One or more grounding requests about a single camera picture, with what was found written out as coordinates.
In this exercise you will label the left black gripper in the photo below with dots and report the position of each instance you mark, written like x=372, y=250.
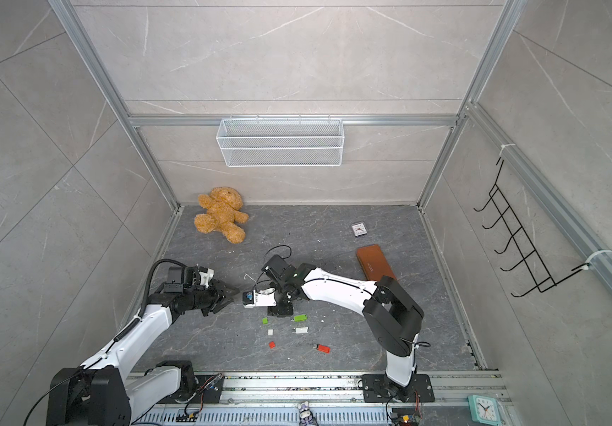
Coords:
x=222, y=295

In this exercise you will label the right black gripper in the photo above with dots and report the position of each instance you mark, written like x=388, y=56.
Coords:
x=278, y=311

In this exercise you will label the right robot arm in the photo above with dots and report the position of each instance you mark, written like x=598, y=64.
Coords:
x=394, y=318

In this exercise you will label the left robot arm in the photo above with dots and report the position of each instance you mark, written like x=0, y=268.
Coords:
x=98, y=391

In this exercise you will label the red usb drive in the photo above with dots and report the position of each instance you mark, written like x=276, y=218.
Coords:
x=323, y=348

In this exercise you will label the small square pink-white packet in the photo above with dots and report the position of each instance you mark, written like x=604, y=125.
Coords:
x=359, y=229

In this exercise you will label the brown leather wallet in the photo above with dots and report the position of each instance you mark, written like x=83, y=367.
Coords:
x=373, y=262

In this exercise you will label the brown teddy bear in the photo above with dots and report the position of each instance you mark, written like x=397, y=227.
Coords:
x=223, y=214

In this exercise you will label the small purple toy figure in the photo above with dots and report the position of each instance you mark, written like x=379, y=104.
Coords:
x=306, y=417

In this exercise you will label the teal alarm clock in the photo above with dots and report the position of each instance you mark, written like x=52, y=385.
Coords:
x=484, y=410

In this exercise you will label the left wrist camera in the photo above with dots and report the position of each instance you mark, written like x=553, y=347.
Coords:
x=203, y=276

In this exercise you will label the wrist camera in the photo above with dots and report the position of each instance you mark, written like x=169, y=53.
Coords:
x=259, y=298
x=203, y=276

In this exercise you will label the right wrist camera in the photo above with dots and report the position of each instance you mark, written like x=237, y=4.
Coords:
x=259, y=298

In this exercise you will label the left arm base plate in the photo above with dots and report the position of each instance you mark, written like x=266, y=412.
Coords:
x=207, y=388

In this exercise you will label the white wire mesh basket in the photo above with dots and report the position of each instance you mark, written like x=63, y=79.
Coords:
x=281, y=142

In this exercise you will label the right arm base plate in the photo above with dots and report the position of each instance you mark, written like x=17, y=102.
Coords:
x=379, y=388

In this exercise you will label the black wire hook rack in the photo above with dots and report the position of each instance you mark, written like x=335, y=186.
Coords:
x=520, y=242

